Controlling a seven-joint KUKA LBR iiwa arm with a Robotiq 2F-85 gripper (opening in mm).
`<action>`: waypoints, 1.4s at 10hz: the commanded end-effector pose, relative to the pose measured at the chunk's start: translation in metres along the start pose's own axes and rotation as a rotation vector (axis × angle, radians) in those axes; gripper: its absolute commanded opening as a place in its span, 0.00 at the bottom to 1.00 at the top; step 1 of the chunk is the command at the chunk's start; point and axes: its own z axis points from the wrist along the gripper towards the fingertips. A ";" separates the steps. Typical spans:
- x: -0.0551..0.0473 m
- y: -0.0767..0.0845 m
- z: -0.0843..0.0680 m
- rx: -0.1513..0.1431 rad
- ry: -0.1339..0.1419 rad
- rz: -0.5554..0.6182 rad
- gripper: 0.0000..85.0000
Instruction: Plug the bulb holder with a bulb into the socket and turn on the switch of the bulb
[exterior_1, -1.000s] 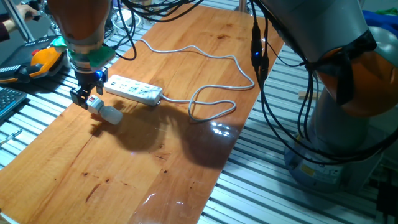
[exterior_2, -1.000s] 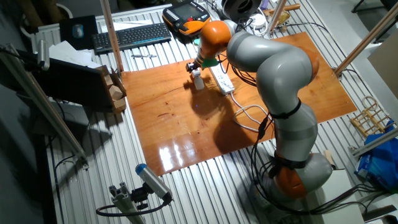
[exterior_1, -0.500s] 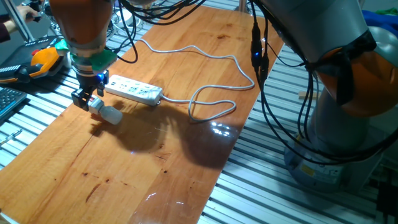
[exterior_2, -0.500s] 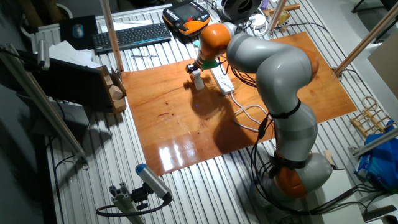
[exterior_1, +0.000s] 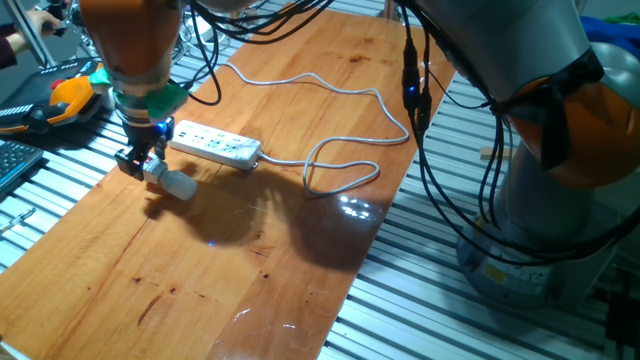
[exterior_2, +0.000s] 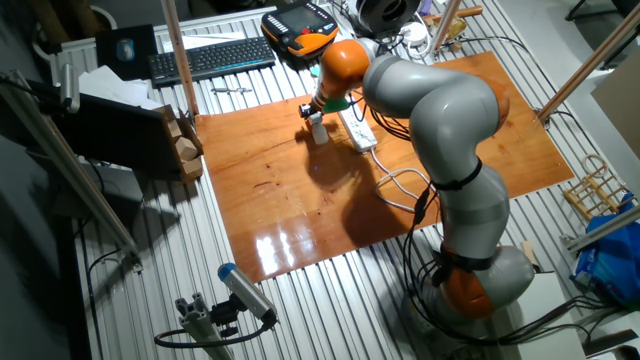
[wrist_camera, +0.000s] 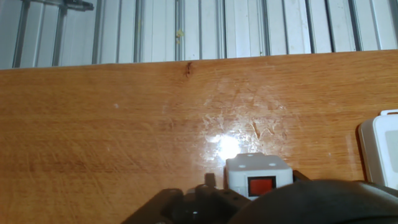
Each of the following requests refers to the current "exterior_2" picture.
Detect black mouse pad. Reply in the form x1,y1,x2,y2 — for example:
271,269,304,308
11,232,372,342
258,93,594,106
94,23,160,81

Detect wooden dowel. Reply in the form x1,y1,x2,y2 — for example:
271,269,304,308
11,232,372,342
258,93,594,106
422,4,485,26

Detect brown wooden board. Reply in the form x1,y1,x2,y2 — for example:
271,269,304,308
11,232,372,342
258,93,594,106
193,49,576,285

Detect black keyboard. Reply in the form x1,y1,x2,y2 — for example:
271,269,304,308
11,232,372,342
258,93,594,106
147,35,277,90

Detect short aluminium profile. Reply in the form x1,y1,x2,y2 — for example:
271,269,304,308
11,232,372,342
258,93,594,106
174,293,236,360

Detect orange and black teach pendant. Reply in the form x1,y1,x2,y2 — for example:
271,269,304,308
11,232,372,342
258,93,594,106
260,0,340,59

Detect white paper sheet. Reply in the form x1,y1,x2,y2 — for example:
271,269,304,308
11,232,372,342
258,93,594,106
162,32,247,54

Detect wooden peg rack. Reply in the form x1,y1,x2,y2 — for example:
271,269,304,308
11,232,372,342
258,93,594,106
563,153,639,222

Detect white round socket reel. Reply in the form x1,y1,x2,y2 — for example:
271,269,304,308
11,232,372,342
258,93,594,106
399,20,431,49

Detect black cable connector box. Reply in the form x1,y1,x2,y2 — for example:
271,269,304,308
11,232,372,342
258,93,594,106
412,187,431,225

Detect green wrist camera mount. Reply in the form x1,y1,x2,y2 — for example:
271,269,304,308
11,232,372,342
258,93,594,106
322,97,352,114

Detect grey computer mouse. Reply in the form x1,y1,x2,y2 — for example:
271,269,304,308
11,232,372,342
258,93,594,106
115,38,136,62

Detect white paper stack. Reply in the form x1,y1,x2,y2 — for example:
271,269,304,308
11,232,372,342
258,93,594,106
78,64,162,111

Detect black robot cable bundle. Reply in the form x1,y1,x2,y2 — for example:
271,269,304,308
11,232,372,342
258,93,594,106
399,164,640,349

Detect white power strip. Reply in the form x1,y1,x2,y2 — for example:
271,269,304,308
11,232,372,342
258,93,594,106
337,107,379,154

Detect thin black wrist cables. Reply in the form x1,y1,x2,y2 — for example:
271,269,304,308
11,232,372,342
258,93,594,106
349,89,414,142

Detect blue plastic bag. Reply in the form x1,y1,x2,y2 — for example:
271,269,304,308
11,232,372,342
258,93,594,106
569,192,640,309

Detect slanted frame post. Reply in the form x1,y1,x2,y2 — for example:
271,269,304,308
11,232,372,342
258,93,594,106
537,4,640,124
429,0,464,54
160,0,200,119

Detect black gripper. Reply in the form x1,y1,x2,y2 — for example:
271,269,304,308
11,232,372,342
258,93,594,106
298,99,327,123

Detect dark open box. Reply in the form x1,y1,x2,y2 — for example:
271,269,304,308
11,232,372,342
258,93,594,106
27,79,201,184

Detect silver camera with blue end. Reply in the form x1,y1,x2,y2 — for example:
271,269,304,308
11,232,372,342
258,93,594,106
217,262,279,326

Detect grey power strip cable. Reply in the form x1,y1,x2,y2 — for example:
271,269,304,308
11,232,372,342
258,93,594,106
367,147,436,214

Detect long aluminium frame bar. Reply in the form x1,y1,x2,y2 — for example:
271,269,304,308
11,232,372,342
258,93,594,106
0,69,144,274

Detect black camera cable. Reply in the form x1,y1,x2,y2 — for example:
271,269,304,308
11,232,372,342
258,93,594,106
153,319,277,350

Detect white base platform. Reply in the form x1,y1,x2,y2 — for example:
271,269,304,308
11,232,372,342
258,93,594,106
494,272,587,360

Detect small wooden piece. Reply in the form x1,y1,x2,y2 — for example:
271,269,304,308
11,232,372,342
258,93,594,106
520,241,540,267

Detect black camera clamp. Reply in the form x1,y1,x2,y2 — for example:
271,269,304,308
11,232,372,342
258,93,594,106
209,294,242,339

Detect white plug adapter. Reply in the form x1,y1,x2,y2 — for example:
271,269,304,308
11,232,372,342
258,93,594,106
306,112,330,146

